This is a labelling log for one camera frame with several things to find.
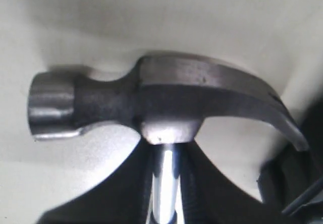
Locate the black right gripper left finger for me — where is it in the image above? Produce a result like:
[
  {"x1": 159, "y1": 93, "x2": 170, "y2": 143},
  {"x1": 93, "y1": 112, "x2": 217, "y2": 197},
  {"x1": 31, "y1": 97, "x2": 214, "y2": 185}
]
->
[{"x1": 38, "y1": 140, "x2": 152, "y2": 223}]

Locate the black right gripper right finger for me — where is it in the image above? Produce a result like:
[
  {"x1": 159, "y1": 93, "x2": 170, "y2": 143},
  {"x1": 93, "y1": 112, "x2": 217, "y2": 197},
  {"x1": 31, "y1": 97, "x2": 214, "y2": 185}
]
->
[{"x1": 180, "y1": 142, "x2": 285, "y2": 223}]

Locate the steel claw hammer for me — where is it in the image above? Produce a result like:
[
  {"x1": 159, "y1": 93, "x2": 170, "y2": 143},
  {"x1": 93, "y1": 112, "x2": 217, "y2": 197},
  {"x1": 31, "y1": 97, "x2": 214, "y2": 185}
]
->
[{"x1": 28, "y1": 54, "x2": 308, "y2": 223}]

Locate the black plastic tool case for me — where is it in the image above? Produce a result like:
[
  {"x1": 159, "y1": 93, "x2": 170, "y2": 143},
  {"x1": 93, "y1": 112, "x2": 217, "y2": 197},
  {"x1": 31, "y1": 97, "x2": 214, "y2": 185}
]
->
[{"x1": 257, "y1": 99, "x2": 322, "y2": 223}]

